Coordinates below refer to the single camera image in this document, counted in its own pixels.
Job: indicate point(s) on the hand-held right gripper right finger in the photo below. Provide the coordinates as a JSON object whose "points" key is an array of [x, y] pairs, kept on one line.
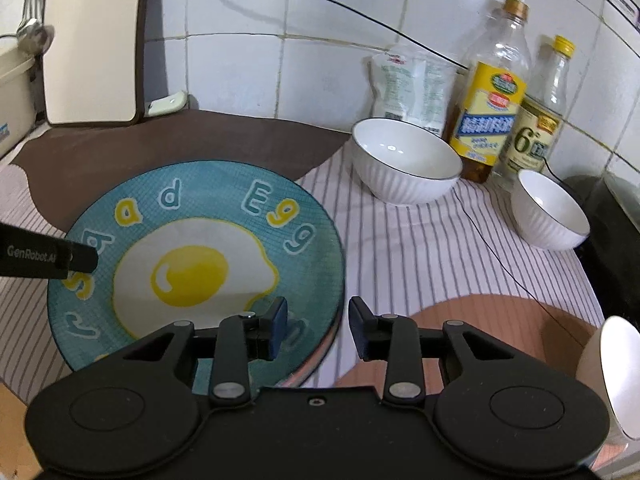
{"points": [[357, 327]]}

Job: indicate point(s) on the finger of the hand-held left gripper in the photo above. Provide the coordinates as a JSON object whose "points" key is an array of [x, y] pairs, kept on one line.
{"points": [[82, 259]]}

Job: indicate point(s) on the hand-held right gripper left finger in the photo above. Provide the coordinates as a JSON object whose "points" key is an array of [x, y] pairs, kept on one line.
{"points": [[280, 325]]}

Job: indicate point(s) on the blue fried egg plate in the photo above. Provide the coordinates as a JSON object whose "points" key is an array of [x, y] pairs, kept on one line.
{"points": [[190, 200]]}

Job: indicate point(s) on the white ribbed bowl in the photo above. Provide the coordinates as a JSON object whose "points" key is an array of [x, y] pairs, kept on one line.
{"points": [[615, 375], [405, 155], [550, 210]]}

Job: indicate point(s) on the striped brown counter mat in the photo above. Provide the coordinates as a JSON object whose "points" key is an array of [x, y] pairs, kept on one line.
{"points": [[425, 260]]}

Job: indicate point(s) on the cream rice cooker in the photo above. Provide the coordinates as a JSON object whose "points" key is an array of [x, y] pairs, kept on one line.
{"points": [[15, 95]]}

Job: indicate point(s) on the white cutting board dark rim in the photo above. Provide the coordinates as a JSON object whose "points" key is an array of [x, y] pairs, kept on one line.
{"points": [[90, 45]]}

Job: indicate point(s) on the metal ladle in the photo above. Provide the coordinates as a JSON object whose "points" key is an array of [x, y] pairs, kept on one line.
{"points": [[32, 30]]}

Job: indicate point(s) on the white plastic pouch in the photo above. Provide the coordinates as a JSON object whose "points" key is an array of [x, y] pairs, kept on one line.
{"points": [[400, 85]]}

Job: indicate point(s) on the clear plastic bag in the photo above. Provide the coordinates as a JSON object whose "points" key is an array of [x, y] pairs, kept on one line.
{"points": [[440, 95]]}

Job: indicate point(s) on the amber cooking wine bottle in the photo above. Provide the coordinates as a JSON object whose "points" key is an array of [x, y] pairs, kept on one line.
{"points": [[487, 110]]}

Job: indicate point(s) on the clear vinegar bottle yellow cap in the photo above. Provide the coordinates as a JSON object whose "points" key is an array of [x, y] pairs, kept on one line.
{"points": [[537, 135]]}

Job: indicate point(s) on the purple white wall sticker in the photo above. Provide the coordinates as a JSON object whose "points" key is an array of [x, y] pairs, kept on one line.
{"points": [[625, 7]]}

